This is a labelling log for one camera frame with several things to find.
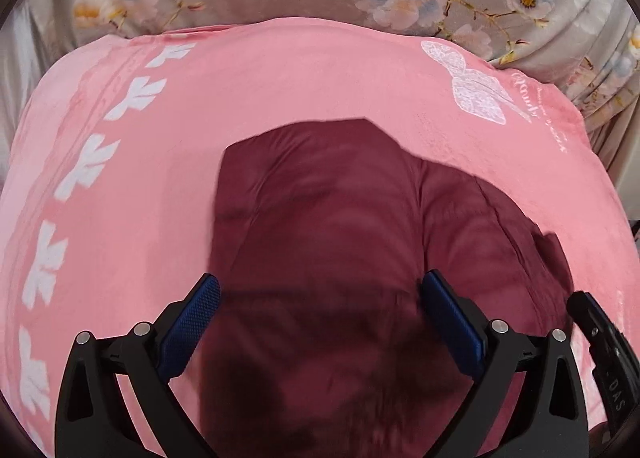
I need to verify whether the pink printed blanket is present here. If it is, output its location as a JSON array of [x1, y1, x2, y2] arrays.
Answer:
[[0, 16, 638, 458]]

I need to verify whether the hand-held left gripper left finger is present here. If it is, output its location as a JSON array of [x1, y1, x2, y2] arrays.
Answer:
[[52, 274, 222, 458]]

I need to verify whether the grey satin sheet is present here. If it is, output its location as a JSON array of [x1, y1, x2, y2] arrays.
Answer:
[[0, 3, 56, 149]]

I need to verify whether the maroon quilted down jacket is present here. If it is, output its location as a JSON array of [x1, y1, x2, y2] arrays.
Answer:
[[197, 117, 576, 458]]

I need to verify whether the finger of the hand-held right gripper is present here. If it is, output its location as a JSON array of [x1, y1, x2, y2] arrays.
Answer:
[[566, 291, 609, 340]]

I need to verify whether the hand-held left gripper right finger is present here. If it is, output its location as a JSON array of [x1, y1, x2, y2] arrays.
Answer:
[[422, 271, 592, 458]]

